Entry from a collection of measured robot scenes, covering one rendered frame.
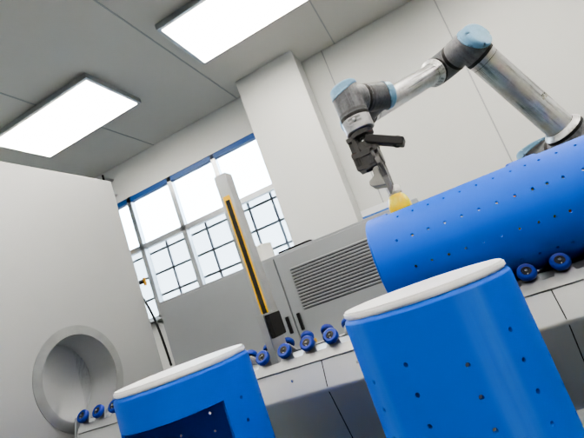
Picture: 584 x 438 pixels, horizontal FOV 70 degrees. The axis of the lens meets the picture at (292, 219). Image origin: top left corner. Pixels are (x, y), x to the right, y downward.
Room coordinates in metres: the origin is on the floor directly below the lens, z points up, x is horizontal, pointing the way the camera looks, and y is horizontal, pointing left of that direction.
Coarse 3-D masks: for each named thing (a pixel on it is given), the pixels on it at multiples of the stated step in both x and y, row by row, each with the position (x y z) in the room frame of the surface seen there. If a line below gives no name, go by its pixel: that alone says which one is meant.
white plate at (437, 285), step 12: (480, 264) 0.72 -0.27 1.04; (492, 264) 0.63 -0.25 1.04; (504, 264) 0.66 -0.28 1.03; (444, 276) 0.74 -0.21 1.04; (456, 276) 0.64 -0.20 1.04; (468, 276) 0.61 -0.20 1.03; (480, 276) 0.61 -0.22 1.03; (408, 288) 0.79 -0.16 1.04; (420, 288) 0.68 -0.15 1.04; (432, 288) 0.60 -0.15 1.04; (444, 288) 0.60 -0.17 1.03; (456, 288) 0.60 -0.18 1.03; (372, 300) 0.82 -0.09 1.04; (384, 300) 0.70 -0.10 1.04; (396, 300) 0.62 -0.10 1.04; (408, 300) 0.61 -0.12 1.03; (420, 300) 0.61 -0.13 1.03; (348, 312) 0.72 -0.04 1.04; (360, 312) 0.67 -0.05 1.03; (372, 312) 0.64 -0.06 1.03; (384, 312) 0.63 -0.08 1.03
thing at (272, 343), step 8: (272, 312) 1.40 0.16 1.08; (264, 320) 1.34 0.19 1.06; (272, 320) 1.35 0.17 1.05; (280, 320) 1.40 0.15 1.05; (264, 328) 1.34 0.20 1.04; (272, 328) 1.34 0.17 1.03; (280, 328) 1.38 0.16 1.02; (264, 336) 1.34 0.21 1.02; (272, 336) 1.34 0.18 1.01; (280, 336) 1.40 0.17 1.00; (272, 344) 1.34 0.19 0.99; (280, 344) 1.38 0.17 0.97; (272, 352) 1.34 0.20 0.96; (272, 360) 1.34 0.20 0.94; (280, 360) 1.35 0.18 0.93
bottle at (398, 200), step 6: (396, 192) 1.21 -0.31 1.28; (390, 198) 1.21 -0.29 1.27; (396, 198) 1.20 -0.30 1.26; (402, 198) 1.19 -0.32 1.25; (408, 198) 1.21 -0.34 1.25; (390, 204) 1.21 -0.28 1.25; (396, 204) 1.20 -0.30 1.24; (402, 204) 1.19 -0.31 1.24; (408, 204) 1.20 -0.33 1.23; (390, 210) 1.22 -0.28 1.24; (396, 210) 1.20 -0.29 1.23
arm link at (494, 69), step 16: (464, 32) 1.47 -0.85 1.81; (480, 32) 1.48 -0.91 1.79; (448, 48) 1.54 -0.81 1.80; (464, 48) 1.50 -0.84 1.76; (480, 48) 1.48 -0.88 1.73; (448, 64) 1.58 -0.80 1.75; (464, 64) 1.57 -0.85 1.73; (480, 64) 1.53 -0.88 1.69; (496, 64) 1.52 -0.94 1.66; (512, 64) 1.54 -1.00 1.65; (496, 80) 1.56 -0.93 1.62; (512, 80) 1.54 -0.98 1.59; (528, 80) 1.56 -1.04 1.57; (512, 96) 1.59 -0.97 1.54; (528, 96) 1.57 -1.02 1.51; (544, 96) 1.58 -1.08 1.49; (528, 112) 1.61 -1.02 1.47; (544, 112) 1.59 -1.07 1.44; (560, 112) 1.60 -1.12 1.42; (544, 128) 1.64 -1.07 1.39; (560, 128) 1.62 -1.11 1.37; (576, 128) 1.60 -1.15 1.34
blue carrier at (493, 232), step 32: (544, 160) 1.01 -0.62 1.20; (576, 160) 0.97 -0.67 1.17; (448, 192) 1.11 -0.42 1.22; (480, 192) 1.05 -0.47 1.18; (512, 192) 1.01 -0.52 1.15; (544, 192) 0.98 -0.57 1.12; (576, 192) 0.96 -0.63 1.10; (384, 224) 1.14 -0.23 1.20; (416, 224) 1.09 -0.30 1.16; (448, 224) 1.06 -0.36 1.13; (480, 224) 1.03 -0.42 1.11; (512, 224) 1.01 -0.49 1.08; (544, 224) 0.99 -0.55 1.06; (576, 224) 0.98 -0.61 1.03; (384, 256) 1.11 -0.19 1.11; (416, 256) 1.08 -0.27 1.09; (448, 256) 1.07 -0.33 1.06; (480, 256) 1.05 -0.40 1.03; (512, 256) 1.04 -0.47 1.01; (544, 256) 1.05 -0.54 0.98; (576, 256) 1.07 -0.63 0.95
